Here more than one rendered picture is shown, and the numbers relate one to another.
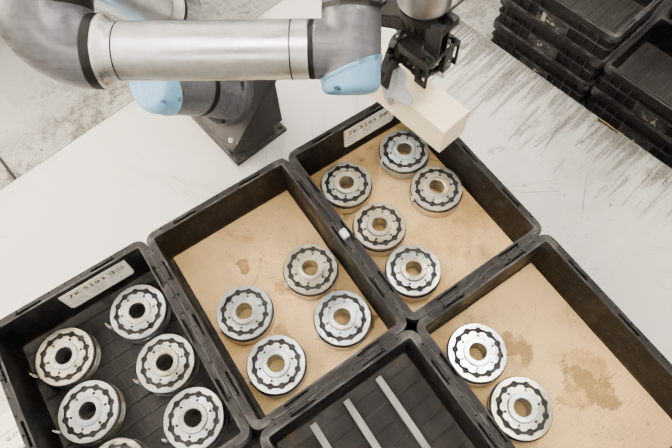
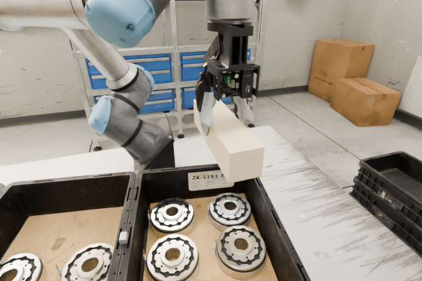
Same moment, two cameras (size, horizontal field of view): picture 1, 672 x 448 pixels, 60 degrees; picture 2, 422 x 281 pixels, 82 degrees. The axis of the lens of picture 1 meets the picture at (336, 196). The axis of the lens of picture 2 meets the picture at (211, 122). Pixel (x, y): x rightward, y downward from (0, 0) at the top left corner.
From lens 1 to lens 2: 65 cm
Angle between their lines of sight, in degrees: 39
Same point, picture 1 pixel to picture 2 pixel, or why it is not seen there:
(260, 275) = (60, 256)
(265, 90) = (165, 145)
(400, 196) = (210, 243)
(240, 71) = (42, 0)
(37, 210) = (26, 176)
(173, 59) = not seen: outside the picture
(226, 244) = (65, 222)
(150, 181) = not seen: hidden behind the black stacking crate
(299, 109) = not seen: hidden behind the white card
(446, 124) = (236, 148)
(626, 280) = not seen: outside the picture
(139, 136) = (104, 162)
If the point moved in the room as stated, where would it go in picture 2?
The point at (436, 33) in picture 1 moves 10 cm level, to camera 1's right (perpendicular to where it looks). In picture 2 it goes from (227, 34) to (299, 37)
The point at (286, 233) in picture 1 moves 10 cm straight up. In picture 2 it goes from (108, 233) to (99, 201)
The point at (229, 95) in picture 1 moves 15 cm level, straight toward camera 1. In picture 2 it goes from (142, 139) to (123, 166)
